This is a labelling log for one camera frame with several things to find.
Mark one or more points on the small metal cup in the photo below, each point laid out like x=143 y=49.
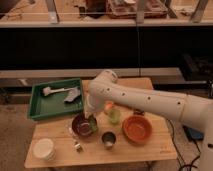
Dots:
x=108 y=139

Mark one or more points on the orange fruit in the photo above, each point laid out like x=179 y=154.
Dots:
x=108 y=106

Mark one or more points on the light green cup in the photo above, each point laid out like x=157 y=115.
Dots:
x=114 y=116

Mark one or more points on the green plastic tray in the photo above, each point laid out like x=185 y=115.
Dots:
x=44 y=107

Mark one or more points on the brown pine cone toy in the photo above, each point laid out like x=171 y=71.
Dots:
x=138 y=112

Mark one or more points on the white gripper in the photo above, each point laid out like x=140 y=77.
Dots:
x=92 y=106

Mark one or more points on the orange bowl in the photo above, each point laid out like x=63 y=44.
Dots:
x=137 y=129

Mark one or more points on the black power box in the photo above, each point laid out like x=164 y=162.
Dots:
x=192 y=134

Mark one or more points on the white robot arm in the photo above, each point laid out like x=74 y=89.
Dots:
x=193 y=111

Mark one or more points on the white brush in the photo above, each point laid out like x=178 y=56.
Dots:
x=48 y=90

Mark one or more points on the purple bowl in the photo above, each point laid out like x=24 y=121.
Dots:
x=81 y=127

